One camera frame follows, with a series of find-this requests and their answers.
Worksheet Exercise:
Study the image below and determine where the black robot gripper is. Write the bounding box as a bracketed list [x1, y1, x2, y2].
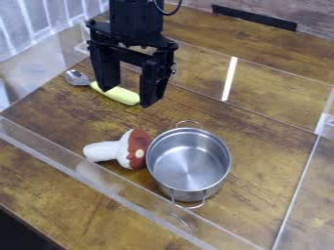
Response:
[85, 0, 179, 107]

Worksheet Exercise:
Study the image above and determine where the silver metal pot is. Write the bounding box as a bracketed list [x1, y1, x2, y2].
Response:
[145, 119, 232, 210]

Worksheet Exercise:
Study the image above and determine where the black strip on table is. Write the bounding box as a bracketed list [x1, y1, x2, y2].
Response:
[211, 4, 298, 31]

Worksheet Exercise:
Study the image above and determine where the clear acrylic front barrier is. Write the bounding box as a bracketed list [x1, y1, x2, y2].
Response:
[0, 115, 263, 250]

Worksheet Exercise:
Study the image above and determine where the clear acrylic barrier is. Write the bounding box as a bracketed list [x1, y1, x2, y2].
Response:
[0, 115, 263, 250]
[272, 89, 334, 250]

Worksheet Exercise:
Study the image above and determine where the clear acrylic right barrier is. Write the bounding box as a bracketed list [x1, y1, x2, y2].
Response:
[272, 89, 334, 250]

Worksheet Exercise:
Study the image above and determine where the spoon with yellow handle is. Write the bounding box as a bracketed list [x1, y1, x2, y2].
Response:
[64, 68, 141, 106]

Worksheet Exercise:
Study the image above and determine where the clear acrylic triangle bracket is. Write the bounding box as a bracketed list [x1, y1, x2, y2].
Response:
[75, 23, 89, 56]

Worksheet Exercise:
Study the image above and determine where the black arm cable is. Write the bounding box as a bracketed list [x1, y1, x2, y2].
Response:
[151, 0, 184, 17]

